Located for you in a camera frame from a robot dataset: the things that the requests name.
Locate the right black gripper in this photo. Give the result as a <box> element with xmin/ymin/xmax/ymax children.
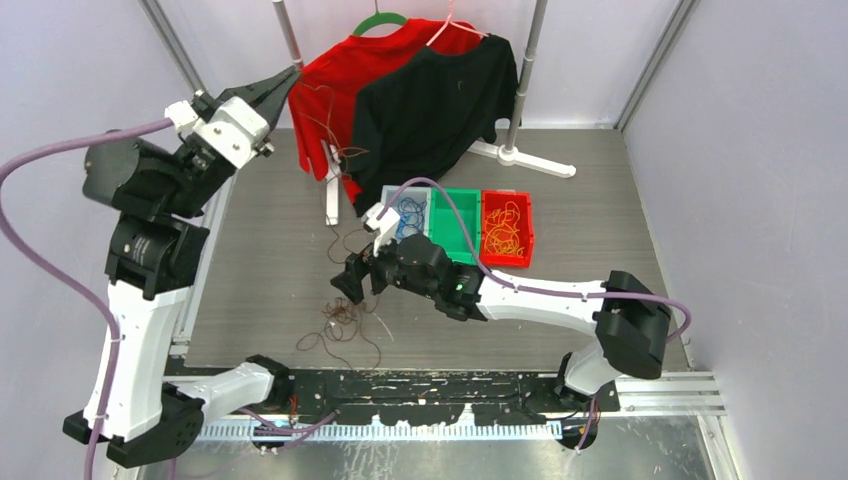
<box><xmin>332</xmin><ymin>226</ymin><xmax>439</xmax><ymax>304</ymax></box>

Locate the brown wire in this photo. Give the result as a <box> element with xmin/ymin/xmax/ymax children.
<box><xmin>291</xmin><ymin>72</ymin><xmax>384</xmax><ymax>372</ymax></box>

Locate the blue wire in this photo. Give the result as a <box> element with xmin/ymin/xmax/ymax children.
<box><xmin>394</xmin><ymin>197</ymin><xmax>429</xmax><ymax>238</ymax></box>

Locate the yellow wire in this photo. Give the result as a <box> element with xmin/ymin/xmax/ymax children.
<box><xmin>483</xmin><ymin>198</ymin><xmax>535</xmax><ymax>261</ymax></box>

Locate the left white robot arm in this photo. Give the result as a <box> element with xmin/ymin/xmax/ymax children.
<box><xmin>63</xmin><ymin>66</ymin><xmax>299</xmax><ymax>468</ymax></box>

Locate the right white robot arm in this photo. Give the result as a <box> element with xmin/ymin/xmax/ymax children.
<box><xmin>330</xmin><ymin>234</ymin><xmax>671</xmax><ymax>411</ymax></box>

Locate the red t-shirt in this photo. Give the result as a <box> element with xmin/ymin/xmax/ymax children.
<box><xmin>288</xmin><ymin>18</ymin><xmax>443</xmax><ymax>181</ymax></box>

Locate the white plastic bin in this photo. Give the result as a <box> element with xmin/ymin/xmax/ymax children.
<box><xmin>381</xmin><ymin>185</ymin><xmax>432</xmax><ymax>243</ymax></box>

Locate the green plastic bin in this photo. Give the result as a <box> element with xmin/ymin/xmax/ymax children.
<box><xmin>429</xmin><ymin>187</ymin><xmax>482</xmax><ymax>264</ymax></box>

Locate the green clothes hanger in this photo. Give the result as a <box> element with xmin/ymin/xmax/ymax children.
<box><xmin>352</xmin><ymin>0</ymin><xmax>408</xmax><ymax>37</ymax></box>

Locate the black t-shirt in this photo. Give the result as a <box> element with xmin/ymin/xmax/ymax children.
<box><xmin>344</xmin><ymin>35</ymin><xmax>518</xmax><ymax>216</ymax></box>

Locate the red plastic bin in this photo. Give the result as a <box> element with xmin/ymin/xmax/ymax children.
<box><xmin>480</xmin><ymin>190</ymin><xmax>535</xmax><ymax>268</ymax></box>

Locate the pink clothes hanger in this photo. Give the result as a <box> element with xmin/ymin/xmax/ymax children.
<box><xmin>425</xmin><ymin>0</ymin><xmax>489</xmax><ymax>47</ymax></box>

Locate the white clothes rack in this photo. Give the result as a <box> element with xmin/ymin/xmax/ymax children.
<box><xmin>272</xmin><ymin>0</ymin><xmax>577</xmax><ymax>226</ymax></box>

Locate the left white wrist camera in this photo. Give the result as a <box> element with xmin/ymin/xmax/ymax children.
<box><xmin>192</xmin><ymin>97</ymin><xmax>271</xmax><ymax>170</ymax></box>

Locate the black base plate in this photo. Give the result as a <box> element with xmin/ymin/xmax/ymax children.
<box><xmin>248</xmin><ymin>369</ymin><xmax>589</xmax><ymax>427</ymax></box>

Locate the white slotted cable duct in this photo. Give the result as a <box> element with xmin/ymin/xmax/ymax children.
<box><xmin>198</xmin><ymin>419</ymin><xmax>562</xmax><ymax>442</ymax></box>

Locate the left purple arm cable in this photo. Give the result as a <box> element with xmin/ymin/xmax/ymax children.
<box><xmin>0</xmin><ymin>100</ymin><xmax>342</xmax><ymax>480</ymax></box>

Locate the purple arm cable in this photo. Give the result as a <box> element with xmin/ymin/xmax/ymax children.
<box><xmin>376</xmin><ymin>176</ymin><xmax>693</xmax><ymax>454</ymax></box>
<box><xmin>0</xmin><ymin>100</ymin><xmax>342</xmax><ymax>480</ymax></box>

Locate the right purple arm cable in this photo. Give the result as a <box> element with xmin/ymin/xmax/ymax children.
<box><xmin>376</xmin><ymin>176</ymin><xmax>693</xmax><ymax>454</ymax></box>

